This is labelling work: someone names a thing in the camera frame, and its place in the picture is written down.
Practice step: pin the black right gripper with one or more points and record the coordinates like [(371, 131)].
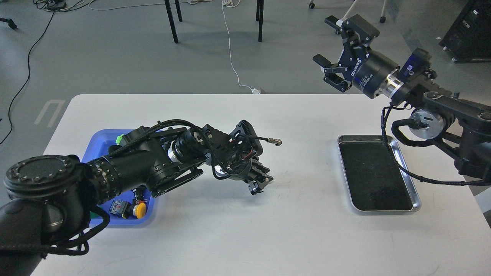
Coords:
[(358, 65)]

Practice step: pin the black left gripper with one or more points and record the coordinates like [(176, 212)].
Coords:
[(252, 172)]

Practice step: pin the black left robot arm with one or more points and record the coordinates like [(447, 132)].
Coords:
[(55, 200)]

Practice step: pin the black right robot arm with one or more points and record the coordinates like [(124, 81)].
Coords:
[(458, 127)]

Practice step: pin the silver metal tray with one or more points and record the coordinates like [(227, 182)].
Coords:
[(373, 177)]

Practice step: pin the blue plastic tray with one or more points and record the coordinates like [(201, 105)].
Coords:
[(113, 176)]

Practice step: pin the white chair base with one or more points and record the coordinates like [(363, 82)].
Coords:
[(314, 19)]

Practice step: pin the black equipment case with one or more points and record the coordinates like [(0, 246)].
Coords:
[(469, 37)]

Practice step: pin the black push button switch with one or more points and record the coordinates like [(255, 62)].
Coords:
[(138, 194)]

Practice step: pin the yellow push button switch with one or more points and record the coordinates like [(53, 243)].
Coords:
[(135, 210)]

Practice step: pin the clear small switch block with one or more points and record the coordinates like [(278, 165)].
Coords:
[(117, 207)]

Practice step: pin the light green white switch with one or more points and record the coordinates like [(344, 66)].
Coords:
[(119, 138)]

